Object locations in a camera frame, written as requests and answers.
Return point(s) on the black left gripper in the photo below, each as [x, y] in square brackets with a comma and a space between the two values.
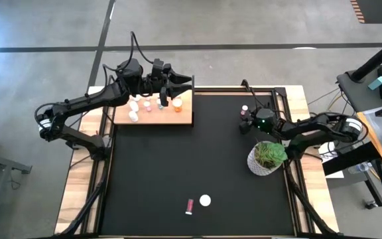
[158, 87]

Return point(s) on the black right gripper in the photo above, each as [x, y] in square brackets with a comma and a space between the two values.
[264, 121]

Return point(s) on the blue pill bottle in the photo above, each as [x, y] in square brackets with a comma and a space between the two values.
[159, 103]

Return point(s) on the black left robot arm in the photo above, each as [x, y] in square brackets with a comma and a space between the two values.
[88, 99]

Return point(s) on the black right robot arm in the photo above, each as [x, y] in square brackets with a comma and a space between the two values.
[310, 126]

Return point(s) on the wooden tray board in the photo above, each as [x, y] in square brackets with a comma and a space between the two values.
[164, 117]

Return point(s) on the succulent in white pot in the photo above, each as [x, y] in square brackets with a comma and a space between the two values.
[260, 166]

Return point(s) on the white paper sheet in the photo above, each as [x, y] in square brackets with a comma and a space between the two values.
[327, 151]

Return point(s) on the red pill bottle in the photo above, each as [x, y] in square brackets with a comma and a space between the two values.
[189, 206]

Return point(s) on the black table mat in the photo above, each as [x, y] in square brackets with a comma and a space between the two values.
[164, 186]

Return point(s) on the black desk beam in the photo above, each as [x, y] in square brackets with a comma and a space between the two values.
[350, 159]

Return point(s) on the grey side table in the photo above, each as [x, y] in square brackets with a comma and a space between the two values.
[356, 93]

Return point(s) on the clear water bottle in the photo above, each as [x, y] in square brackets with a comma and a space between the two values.
[358, 168]

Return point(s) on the wood-edged desk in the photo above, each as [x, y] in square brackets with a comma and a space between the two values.
[376, 132]

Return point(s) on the teal block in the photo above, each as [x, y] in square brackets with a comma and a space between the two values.
[376, 83]

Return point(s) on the black pole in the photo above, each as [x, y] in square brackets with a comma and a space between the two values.
[376, 59]

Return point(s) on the caster wheel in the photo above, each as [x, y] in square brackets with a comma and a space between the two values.
[371, 204]

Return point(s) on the dark mat striped edges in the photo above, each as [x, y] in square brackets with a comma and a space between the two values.
[376, 10]

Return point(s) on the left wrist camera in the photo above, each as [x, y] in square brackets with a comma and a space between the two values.
[157, 68]

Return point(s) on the black metal table frame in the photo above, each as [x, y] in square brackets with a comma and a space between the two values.
[202, 89]

